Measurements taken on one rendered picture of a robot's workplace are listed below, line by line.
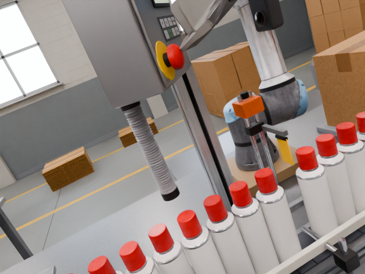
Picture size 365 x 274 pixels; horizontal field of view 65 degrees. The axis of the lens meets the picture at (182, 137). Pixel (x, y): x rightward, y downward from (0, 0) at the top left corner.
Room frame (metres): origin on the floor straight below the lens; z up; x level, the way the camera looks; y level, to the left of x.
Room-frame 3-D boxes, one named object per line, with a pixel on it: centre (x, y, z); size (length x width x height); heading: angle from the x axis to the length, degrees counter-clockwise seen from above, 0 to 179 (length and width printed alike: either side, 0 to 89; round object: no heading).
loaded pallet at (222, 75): (4.41, -1.03, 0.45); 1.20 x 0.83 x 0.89; 12
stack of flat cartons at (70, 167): (4.27, 1.79, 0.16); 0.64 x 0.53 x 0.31; 104
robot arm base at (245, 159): (0.92, -0.22, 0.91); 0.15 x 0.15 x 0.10
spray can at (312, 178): (0.47, -0.20, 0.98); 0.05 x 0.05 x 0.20
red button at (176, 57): (0.44, -0.03, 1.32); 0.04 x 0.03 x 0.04; 157
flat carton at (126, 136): (4.97, 0.69, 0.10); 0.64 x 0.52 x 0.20; 97
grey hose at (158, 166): (0.52, 0.06, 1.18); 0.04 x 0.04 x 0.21
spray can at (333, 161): (0.48, -0.25, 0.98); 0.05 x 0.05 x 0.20
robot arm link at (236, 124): (0.92, -0.22, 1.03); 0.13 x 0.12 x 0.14; 84
